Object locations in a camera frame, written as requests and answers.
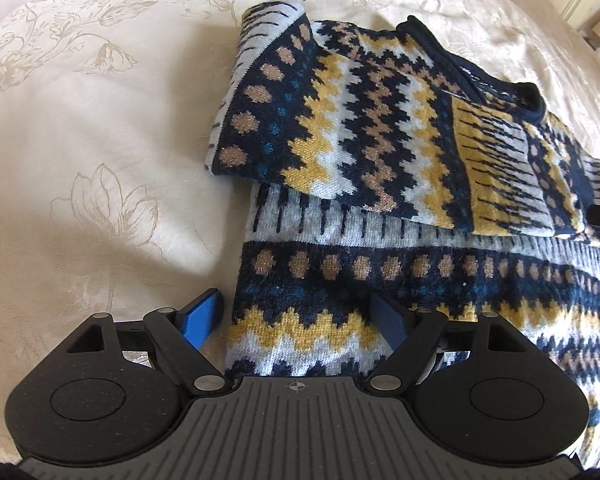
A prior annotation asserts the navy yellow patterned knit sweater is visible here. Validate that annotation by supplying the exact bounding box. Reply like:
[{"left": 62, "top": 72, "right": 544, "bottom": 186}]
[{"left": 207, "top": 1, "right": 600, "bottom": 467}]

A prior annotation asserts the cream floral bedspread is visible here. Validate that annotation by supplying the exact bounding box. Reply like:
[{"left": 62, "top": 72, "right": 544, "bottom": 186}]
[{"left": 0, "top": 0, "right": 600, "bottom": 462}]

